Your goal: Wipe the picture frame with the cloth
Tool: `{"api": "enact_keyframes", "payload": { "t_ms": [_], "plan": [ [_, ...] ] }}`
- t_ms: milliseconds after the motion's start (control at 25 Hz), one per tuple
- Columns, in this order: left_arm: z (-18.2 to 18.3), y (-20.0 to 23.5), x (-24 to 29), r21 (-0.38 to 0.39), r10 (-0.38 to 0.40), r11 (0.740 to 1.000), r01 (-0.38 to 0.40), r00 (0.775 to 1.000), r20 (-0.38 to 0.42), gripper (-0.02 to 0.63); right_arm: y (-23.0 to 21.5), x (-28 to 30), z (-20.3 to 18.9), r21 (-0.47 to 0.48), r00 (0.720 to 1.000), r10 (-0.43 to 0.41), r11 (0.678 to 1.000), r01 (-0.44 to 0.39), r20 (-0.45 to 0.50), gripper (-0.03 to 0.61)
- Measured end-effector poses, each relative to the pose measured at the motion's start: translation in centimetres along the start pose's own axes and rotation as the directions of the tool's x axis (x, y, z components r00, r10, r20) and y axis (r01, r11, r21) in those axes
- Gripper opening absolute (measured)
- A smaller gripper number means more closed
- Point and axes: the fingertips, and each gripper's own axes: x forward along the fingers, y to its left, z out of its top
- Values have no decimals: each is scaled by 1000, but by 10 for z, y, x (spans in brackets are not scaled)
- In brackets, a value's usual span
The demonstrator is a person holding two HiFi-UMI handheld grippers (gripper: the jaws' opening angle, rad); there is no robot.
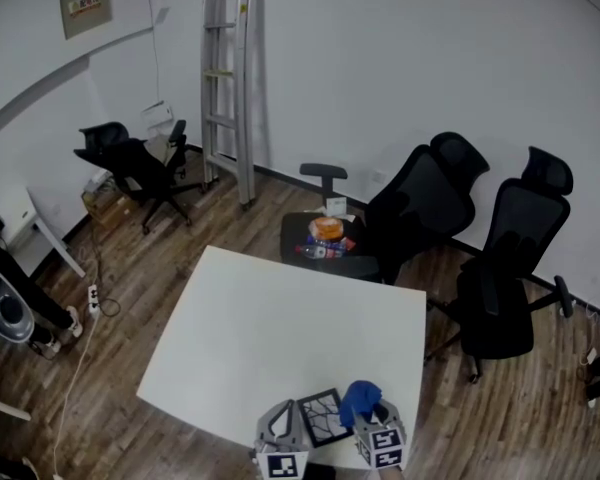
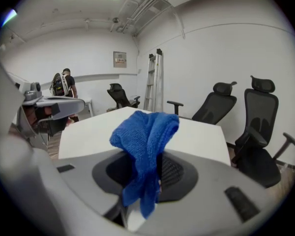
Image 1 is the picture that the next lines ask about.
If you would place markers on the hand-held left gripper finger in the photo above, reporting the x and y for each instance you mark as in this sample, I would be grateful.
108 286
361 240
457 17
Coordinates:
270 425
299 430

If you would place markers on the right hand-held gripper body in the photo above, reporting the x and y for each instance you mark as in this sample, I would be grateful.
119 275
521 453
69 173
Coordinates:
382 448

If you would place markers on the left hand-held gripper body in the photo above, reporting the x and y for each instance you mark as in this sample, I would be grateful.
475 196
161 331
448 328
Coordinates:
282 465

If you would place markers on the blue wiping cloth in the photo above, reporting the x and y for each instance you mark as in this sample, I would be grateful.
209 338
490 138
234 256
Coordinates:
360 400

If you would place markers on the black framed square tile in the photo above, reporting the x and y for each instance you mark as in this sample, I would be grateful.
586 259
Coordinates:
325 418

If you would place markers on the person's right forearm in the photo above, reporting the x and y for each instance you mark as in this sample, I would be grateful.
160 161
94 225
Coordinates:
392 474

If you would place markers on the white square table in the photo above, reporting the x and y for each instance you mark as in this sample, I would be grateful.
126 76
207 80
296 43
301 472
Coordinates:
280 328

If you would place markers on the clear plastic water bottle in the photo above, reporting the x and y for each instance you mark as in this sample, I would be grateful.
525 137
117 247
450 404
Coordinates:
320 252

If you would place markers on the black office chair upright headrest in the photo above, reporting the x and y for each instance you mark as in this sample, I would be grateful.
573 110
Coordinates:
510 278

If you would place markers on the orange snack packet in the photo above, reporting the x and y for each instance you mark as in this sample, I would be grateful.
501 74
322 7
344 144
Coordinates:
326 228

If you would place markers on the black office chair holding snacks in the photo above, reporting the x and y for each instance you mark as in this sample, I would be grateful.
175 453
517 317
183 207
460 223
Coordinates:
420 208

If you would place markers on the small white card box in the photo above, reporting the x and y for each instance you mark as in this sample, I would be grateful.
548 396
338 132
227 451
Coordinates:
336 206

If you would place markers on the white power strip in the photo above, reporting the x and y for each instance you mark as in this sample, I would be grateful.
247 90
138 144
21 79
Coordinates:
94 299

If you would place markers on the white desk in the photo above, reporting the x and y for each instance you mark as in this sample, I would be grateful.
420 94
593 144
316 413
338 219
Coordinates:
5 407
40 213

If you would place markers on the cardboard box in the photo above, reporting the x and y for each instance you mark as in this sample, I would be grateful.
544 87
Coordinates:
107 208

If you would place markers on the white and grey backpack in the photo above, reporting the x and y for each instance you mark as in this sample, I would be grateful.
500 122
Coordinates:
5 308

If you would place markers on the black office chair tilted back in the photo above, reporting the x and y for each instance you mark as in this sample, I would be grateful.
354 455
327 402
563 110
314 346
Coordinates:
135 168

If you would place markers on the aluminium folding ladder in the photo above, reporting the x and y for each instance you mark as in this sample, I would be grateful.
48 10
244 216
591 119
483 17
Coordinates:
230 93

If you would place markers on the white wall socket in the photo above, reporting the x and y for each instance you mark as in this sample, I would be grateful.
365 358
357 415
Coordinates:
378 176

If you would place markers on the white wall box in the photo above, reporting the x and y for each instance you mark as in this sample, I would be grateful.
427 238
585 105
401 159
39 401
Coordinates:
157 113

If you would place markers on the grey wall electrical panel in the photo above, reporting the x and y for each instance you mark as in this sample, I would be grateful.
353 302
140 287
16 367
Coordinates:
85 3

